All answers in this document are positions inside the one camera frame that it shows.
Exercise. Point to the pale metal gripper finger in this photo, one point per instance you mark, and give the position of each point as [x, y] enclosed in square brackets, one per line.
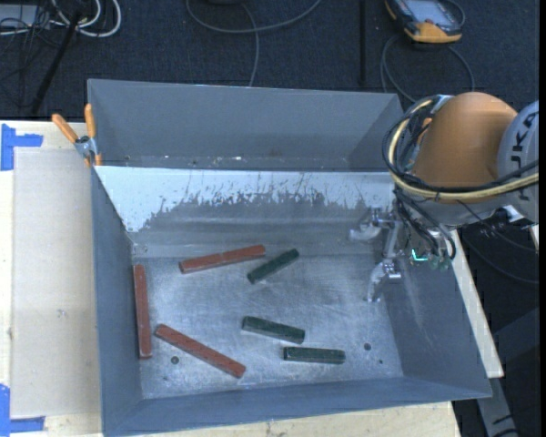
[382, 277]
[366, 230]

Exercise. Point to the dark green flat block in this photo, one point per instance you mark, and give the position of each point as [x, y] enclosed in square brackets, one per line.
[273, 266]
[273, 329]
[314, 355]

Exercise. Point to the grey metal bin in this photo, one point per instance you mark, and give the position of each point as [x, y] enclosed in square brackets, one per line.
[273, 298]

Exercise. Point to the red-brown flat block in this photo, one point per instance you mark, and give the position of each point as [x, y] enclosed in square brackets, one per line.
[200, 351]
[223, 258]
[142, 312]

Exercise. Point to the pale flat board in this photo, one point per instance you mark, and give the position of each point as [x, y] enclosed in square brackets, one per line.
[50, 280]

